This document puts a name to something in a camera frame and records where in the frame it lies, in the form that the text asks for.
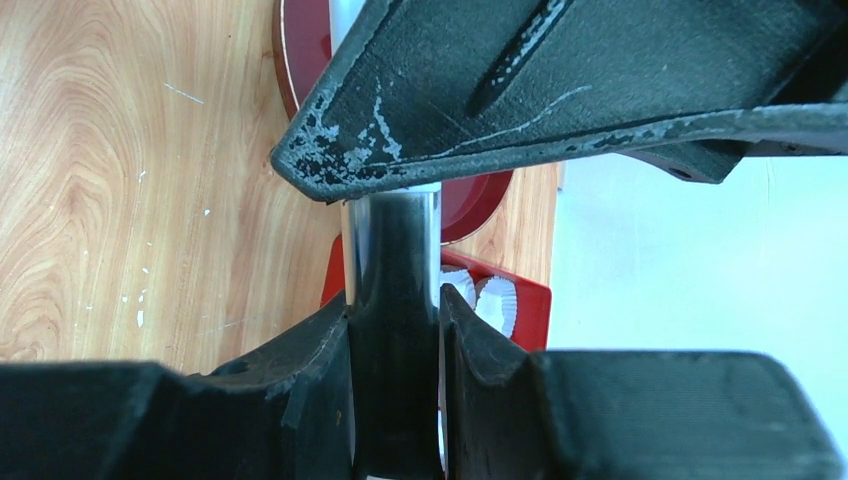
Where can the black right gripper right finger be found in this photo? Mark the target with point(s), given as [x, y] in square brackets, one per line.
[621, 414]

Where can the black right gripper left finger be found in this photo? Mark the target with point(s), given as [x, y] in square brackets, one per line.
[281, 411]

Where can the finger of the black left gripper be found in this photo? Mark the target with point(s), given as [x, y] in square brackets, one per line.
[426, 91]

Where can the wooden metal food tongs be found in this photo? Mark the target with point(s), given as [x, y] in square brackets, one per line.
[391, 251]

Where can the red rectangular chocolate box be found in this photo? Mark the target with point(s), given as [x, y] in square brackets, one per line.
[517, 307]

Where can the round dark red tray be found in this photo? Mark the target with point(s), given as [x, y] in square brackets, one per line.
[302, 49]

